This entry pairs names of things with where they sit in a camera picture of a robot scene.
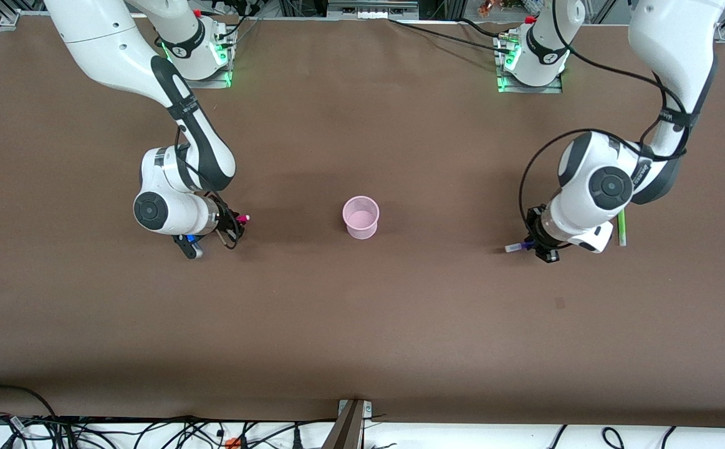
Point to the pink plastic pen holder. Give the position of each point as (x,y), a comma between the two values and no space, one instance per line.
(361,218)

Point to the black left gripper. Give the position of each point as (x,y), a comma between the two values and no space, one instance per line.
(535,237)

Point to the metal table edge bracket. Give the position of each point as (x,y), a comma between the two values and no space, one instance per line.
(365,406)

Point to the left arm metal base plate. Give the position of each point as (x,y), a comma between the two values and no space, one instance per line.
(552,87)

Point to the silver metal box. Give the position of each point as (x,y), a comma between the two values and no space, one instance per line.
(371,9)

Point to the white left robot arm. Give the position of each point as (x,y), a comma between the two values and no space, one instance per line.
(667,37)

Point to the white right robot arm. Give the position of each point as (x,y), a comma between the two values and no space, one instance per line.
(119,56)

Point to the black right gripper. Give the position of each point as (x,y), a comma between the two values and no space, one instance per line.
(228,221)

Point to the dark support beam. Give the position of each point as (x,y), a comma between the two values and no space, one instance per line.
(345,430)

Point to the purple marker pen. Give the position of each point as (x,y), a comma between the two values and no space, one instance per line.
(517,247)

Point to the green marker pen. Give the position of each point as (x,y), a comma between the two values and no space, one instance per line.
(621,231)

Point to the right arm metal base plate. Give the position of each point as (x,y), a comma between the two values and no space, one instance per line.
(212,82)

